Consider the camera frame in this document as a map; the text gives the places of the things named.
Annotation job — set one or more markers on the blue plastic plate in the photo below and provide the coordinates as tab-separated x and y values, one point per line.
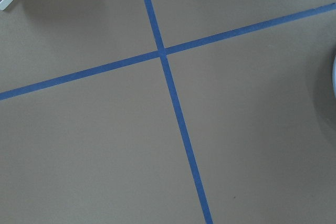
334	76

